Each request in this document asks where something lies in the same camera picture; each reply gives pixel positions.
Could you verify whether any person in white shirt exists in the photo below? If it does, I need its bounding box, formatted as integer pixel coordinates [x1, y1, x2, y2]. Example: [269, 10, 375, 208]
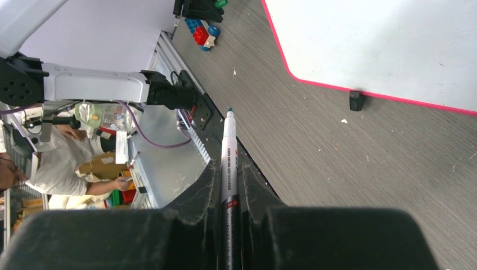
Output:
[1, 125, 132, 196]

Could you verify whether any black whiteboard clip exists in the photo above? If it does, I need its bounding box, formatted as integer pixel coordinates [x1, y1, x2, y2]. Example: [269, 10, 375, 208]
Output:
[349, 90, 365, 112]

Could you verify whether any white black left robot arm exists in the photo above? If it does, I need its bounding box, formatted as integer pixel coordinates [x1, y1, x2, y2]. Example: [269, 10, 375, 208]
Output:
[1, 1, 197, 110]

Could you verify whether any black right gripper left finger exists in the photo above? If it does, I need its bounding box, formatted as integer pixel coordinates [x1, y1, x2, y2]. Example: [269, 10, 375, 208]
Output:
[1, 161, 220, 269]

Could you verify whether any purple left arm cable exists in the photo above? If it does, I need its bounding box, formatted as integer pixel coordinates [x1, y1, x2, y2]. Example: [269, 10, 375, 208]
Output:
[0, 100, 192, 151]

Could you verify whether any cardboard box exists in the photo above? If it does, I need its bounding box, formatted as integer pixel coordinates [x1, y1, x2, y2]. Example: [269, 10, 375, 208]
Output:
[77, 152, 128, 180]

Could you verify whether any clear plastic bottle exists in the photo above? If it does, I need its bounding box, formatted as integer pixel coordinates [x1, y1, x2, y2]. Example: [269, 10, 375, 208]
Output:
[74, 102, 137, 132]

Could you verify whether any white paper tag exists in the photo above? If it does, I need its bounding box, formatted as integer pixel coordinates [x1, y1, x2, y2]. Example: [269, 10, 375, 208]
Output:
[115, 131, 129, 164]

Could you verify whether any pink framed whiteboard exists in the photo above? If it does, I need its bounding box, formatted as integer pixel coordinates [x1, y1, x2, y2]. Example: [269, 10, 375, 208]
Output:
[262, 1, 476, 115]

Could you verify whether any blue red toy car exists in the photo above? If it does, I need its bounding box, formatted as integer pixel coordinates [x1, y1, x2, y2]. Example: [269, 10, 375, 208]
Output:
[184, 18, 221, 51]

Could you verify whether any green whiteboard marker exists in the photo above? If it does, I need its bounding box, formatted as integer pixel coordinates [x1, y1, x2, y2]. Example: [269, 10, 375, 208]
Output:
[218, 108, 242, 270]

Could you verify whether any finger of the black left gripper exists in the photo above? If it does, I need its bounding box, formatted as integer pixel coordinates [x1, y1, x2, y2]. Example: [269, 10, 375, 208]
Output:
[173, 0, 224, 23]

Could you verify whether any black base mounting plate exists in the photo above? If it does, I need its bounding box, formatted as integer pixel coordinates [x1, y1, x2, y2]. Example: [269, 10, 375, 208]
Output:
[178, 70, 278, 196]

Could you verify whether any green marker cap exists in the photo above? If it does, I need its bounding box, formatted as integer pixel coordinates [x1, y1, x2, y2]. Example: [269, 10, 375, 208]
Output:
[214, 0, 228, 9]

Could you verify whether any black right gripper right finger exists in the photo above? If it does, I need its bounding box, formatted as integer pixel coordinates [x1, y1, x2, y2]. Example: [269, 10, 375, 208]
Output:
[238, 166, 439, 269]

